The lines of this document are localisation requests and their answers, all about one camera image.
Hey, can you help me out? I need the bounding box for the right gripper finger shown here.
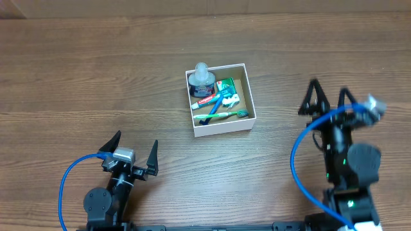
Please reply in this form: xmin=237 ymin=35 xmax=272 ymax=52
xmin=338 ymin=87 xmax=357 ymax=107
xmin=298 ymin=78 xmax=330 ymax=116

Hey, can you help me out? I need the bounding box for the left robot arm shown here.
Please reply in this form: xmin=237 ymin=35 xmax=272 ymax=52
xmin=83 ymin=131 xmax=159 ymax=230

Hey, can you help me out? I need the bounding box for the blue disposable razor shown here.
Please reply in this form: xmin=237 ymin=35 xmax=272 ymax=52
xmin=199 ymin=96 xmax=224 ymax=125

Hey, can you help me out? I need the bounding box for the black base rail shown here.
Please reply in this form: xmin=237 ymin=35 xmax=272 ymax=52
xmin=76 ymin=221 xmax=322 ymax=231

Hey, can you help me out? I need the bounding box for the green soap bar package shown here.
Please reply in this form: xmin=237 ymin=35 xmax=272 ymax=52
xmin=216 ymin=78 xmax=240 ymax=108

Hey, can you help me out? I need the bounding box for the left blue cable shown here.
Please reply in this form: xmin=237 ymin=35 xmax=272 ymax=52
xmin=57 ymin=153 xmax=113 ymax=231

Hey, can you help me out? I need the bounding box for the right blue cable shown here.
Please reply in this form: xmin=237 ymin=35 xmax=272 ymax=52
xmin=290 ymin=102 xmax=370 ymax=230

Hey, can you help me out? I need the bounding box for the white cardboard box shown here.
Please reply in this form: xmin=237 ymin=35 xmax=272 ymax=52
xmin=186 ymin=64 xmax=256 ymax=137

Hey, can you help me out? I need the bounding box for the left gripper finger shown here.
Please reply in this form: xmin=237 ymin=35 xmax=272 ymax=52
xmin=146 ymin=140 xmax=159 ymax=176
xmin=98 ymin=130 xmax=121 ymax=153

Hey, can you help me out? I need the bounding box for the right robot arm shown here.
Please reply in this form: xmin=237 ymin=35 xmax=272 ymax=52
xmin=290 ymin=79 xmax=387 ymax=230

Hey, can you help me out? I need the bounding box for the teal toothpaste tube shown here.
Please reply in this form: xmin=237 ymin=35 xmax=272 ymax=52
xmin=191 ymin=89 xmax=235 ymax=110

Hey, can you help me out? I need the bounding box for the dark blue soap pump bottle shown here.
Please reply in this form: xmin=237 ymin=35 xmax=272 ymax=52
xmin=188 ymin=62 xmax=216 ymax=98

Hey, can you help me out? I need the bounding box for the green toothbrush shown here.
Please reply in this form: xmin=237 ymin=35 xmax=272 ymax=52
xmin=193 ymin=109 xmax=249 ymax=119

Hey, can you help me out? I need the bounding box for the blue cable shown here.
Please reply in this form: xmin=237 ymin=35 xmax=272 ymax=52
xmin=290 ymin=102 xmax=370 ymax=230
xmin=57 ymin=153 xmax=113 ymax=231

